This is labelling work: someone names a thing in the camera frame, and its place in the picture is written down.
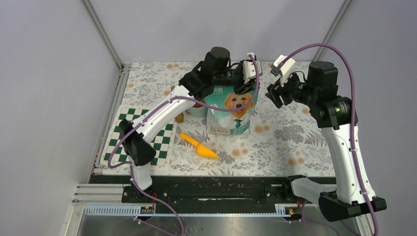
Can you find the green pet food bag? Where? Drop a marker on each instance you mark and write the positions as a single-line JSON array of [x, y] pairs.
[[239, 110]]

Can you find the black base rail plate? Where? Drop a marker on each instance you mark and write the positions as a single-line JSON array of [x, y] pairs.
[[214, 194]]

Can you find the orange plastic scoop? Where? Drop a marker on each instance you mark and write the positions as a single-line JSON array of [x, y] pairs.
[[201, 150]]

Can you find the floral patterned table mat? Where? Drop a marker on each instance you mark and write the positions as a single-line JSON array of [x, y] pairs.
[[279, 142]]

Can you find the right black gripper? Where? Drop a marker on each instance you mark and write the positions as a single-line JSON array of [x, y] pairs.
[[281, 91]]

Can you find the green white chessboard mat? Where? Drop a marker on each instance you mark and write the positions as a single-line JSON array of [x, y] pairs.
[[162, 142]]

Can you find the mint double pet bowl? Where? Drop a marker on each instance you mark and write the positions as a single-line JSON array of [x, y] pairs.
[[197, 111]]

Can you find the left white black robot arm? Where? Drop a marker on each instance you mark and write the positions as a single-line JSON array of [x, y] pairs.
[[214, 70]]

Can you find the brown wooden rolling pin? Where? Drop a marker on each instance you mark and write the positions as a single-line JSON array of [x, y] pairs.
[[179, 118]]

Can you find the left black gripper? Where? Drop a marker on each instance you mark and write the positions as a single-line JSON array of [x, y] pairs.
[[243, 88]]

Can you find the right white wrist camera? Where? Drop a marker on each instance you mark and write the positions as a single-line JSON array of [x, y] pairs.
[[283, 67]]

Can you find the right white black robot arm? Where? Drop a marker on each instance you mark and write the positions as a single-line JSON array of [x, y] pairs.
[[335, 116]]

